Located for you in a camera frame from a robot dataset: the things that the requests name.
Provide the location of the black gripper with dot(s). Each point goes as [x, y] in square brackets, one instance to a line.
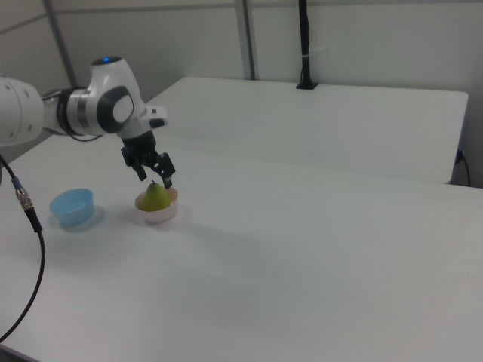
[140, 148]

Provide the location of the white table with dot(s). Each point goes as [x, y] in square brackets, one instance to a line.
[339, 120]

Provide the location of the black pole with clamp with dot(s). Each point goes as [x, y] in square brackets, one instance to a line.
[304, 37]

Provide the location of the blue plastic bowl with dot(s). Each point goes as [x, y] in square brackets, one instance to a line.
[71, 215]

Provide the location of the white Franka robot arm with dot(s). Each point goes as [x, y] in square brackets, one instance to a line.
[113, 109]

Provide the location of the green pear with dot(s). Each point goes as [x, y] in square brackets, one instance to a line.
[154, 200]

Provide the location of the pink plastic bowl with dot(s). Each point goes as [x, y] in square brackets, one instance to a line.
[160, 218]

